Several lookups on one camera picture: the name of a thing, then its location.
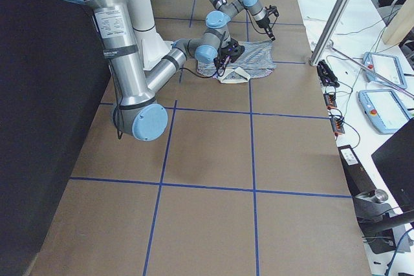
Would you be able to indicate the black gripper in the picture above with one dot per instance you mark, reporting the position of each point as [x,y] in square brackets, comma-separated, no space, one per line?
[238,50]
[264,25]

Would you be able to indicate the striped polo shirt white collar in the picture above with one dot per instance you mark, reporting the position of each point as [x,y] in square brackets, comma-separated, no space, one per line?
[255,62]

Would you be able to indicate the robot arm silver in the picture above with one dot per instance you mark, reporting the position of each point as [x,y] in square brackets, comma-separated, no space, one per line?
[141,62]
[234,7]

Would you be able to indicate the black clamp tool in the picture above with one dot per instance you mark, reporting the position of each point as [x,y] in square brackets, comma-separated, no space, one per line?
[326,74]

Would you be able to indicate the orange black connector block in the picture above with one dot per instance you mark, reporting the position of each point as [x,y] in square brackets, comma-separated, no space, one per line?
[330,100]

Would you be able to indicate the far blue teach pendant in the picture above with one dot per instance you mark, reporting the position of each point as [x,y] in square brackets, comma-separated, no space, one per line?
[386,65]

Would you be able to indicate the blue teach pendant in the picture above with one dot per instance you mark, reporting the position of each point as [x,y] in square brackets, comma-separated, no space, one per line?
[386,65]
[384,109]

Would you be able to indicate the wooden board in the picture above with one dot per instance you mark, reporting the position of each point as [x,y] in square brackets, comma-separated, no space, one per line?
[400,25]

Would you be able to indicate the near blue teach pendant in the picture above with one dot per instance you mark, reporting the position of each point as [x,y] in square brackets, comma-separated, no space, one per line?
[384,109]

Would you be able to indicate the long metal rod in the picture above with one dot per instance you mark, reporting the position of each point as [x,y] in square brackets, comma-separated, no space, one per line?
[330,45]

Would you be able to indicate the black box with label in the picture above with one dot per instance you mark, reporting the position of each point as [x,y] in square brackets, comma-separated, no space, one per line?
[358,180]

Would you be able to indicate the black monitor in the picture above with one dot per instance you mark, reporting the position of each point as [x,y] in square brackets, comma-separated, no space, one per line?
[394,162]

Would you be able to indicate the aluminium frame post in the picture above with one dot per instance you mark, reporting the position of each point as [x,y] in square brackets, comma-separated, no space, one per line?
[328,30]

